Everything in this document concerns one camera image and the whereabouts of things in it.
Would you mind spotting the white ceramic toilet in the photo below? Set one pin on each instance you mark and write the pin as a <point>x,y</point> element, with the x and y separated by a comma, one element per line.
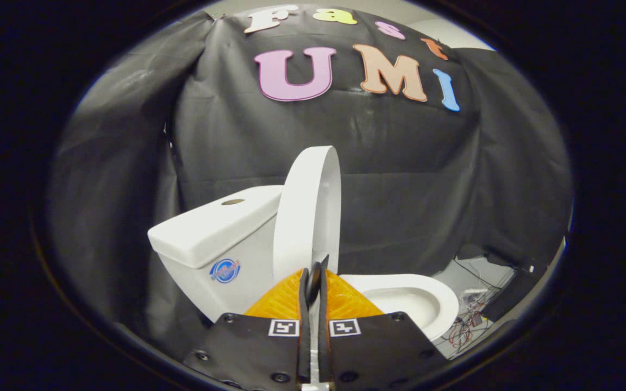
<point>215,228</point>

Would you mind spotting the black backdrop cloth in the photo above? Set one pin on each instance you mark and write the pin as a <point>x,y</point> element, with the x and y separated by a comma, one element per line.
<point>400,184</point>

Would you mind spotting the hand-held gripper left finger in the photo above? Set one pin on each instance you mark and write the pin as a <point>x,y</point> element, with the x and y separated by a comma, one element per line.
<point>304,326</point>

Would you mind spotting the white toilet lid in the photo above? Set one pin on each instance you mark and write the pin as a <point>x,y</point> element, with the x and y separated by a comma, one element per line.
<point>307,217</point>

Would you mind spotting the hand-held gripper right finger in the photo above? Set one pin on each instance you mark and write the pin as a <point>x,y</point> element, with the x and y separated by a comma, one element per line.
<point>324,326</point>

